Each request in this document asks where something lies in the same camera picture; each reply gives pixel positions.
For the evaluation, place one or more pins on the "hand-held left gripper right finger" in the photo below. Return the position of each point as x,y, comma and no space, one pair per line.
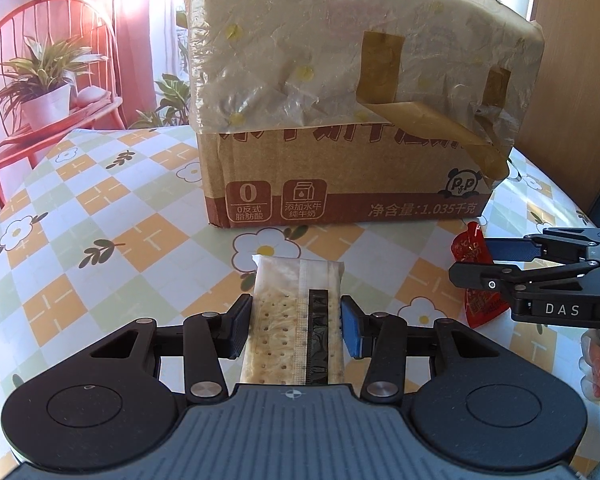
352,327

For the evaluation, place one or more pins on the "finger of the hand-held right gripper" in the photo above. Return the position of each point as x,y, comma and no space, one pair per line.
485,272
510,249

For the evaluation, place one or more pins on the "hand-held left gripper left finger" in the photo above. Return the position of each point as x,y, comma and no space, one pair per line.
240,325

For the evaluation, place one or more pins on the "red snack packet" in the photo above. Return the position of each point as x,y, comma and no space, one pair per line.
472,247

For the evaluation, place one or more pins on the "clear cracker packet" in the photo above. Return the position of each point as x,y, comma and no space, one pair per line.
280,310

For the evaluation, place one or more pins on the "plastic-lined cardboard box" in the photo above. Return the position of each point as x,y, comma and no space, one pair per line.
355,85

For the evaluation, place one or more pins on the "checkered floral tablecloth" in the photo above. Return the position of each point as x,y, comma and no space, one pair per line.
105,210

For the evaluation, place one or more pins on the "printed room-scene backdrop cloth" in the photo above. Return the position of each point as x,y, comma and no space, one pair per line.
55,35

